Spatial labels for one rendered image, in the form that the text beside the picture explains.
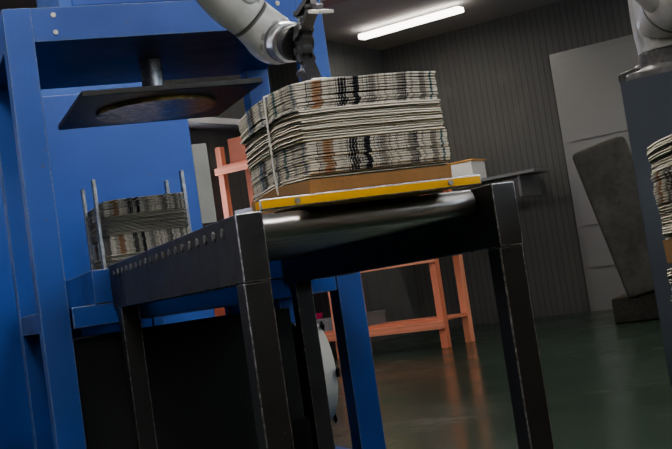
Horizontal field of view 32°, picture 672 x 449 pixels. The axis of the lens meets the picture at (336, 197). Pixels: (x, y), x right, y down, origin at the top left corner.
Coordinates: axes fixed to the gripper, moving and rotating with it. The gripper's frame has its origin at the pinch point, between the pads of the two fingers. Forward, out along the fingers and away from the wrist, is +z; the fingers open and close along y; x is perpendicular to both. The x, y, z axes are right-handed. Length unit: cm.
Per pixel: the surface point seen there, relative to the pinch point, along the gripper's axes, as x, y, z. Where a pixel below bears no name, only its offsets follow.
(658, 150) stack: -47, 21, 42
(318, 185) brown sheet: 11.7, 23.1, 23.0
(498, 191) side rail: -22.8, 27.6, 26.7
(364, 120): 1.2, 12.6, 20.6
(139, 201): 4, 60, -180
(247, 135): 13.8, 17.7, -12.1
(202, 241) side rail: 28.8, 35.0, 3.6
